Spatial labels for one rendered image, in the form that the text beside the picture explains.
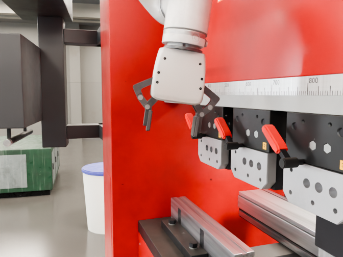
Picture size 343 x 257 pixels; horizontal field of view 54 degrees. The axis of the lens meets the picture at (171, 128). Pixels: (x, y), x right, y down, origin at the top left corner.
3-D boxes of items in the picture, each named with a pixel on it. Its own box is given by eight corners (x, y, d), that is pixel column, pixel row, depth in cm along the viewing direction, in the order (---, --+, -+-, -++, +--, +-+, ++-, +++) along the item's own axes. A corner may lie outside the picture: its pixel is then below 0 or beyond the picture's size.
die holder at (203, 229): (170, 221, 133) (170, 197, 132) (185, 219, 135) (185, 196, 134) (233, 290, 86) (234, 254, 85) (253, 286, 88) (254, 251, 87)
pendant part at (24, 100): (19, 120, 172) (16, 48, 168) (44, 120, 174) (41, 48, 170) (-10, 129, 128) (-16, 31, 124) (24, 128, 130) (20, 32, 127)
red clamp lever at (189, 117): (184, 111, 100) (193, 135, 93) (196, 111, 101) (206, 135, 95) (182, 116, 101) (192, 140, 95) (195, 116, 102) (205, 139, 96)
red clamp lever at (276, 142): (261, 122, 62) (286, 164, 56) (280, 122, 63) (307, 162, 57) (258, 129, 63) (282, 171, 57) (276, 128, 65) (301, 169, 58)
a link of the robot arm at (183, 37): (204, 40, 69) (202, 54, 69) (162, 32, 68) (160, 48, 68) (214, 33, 61) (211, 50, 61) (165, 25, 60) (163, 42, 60)
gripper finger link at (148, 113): (153, 96, 67) (149, 129, 67) (137, 94, 66) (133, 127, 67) (154, 96, 64) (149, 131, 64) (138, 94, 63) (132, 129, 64)
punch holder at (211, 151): (197, 160, 101) (198, 104, 100) (223, 158, 104) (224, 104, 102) (220, 171, 87) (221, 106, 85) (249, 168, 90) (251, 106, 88)
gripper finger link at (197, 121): (211, 104, 68) (205, 136, 69) (195, 102, 68) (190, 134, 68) (214, 105, 65) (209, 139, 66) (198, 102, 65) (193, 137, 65)
